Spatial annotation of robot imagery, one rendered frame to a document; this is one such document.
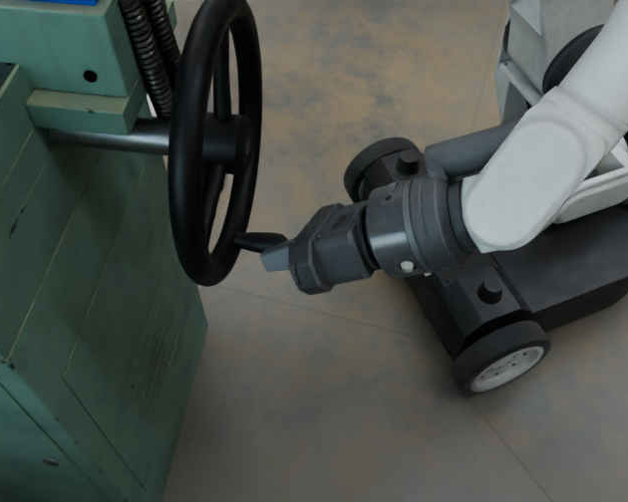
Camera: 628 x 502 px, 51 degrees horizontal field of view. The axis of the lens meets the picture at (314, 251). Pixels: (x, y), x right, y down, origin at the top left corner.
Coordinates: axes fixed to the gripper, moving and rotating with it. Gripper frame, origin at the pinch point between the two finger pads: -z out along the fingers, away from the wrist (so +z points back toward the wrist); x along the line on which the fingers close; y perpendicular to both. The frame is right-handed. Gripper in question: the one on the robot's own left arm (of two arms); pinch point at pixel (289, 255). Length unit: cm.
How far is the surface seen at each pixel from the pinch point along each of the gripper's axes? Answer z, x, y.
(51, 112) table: -13.2, -6.7, 22.0
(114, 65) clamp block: -5.2, -5.1, 23.5
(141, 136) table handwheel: -9.1, -1.7, 16.5
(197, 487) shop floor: -53, 20, -51
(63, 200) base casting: -21.4, -3.2, 13.3
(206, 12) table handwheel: 4.4, -3.0, 24.3
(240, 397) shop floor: -49, 37, -44
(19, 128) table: -15.6, -8.8, 21.8
